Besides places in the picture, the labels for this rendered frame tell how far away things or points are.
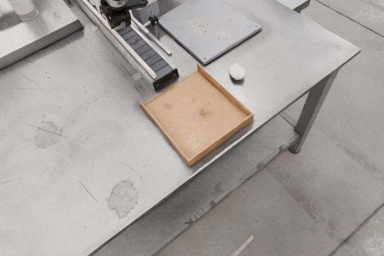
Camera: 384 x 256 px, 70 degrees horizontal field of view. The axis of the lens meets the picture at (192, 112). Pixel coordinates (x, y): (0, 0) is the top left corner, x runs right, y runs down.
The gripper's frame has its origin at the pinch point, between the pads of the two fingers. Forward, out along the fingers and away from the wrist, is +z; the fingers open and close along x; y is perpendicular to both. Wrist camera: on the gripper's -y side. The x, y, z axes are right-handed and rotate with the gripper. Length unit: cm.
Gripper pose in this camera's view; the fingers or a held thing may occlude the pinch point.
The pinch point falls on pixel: (124, 24)
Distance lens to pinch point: 118.4
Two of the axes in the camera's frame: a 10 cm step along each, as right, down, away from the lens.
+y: -8.0, 5.4, -2.7
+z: -2.1, 1.7, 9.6
